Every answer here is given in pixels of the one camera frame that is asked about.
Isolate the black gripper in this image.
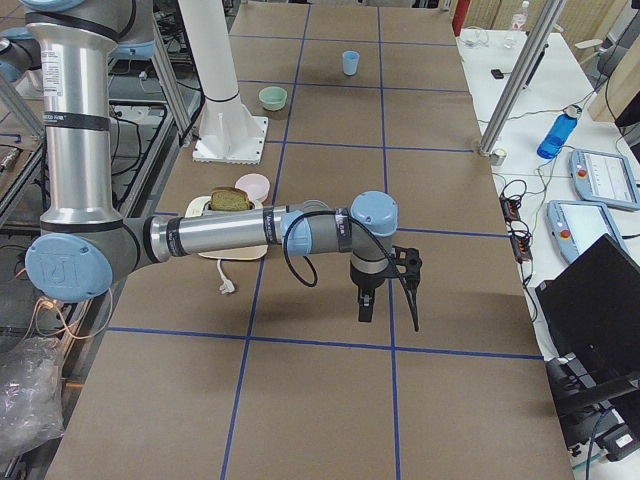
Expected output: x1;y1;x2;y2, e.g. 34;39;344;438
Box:
350;253;389;323

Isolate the light blue plastic cup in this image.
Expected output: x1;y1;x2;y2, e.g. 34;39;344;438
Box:
342;50;360;76

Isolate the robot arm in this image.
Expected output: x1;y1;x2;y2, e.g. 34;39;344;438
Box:
24;1;400;322

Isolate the pink bowl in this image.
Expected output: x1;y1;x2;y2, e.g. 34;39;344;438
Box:
235;173;271;203

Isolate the toast slice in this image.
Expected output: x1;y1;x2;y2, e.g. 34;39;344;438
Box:
209;187;252;212

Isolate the green bowl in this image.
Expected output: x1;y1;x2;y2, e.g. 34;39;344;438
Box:
258;86;288;111

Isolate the lower teach pendant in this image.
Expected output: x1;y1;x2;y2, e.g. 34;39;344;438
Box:
546;200;628;263

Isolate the teach pendant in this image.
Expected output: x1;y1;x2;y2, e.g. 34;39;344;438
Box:
569;149;639;211
546;200;628;263

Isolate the black laptop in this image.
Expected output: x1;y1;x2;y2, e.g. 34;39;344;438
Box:
536;234;639;372

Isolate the blue water bottle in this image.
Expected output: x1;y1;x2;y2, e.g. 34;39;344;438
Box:
536;104;582;159

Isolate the upper teach pendant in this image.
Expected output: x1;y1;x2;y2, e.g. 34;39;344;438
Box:
569;149;639;211

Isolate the clear plastic bottle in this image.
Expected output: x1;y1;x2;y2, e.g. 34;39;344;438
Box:
509;0;530;32

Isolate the clear plastic bag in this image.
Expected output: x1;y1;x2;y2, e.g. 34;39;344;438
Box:
1;337;64;462

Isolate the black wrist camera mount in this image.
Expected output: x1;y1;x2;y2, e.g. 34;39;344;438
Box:
393;245;423;291

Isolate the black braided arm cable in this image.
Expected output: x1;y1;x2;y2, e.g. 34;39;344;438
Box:
281;209;421;333

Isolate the white toaster plug cable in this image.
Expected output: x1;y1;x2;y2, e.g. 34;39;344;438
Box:
215;258;237;296

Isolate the white camera stand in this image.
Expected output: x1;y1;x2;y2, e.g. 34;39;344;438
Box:
179;0;269;164

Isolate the aluminium frame post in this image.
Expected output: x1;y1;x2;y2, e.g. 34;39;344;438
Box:
478;0;567;166

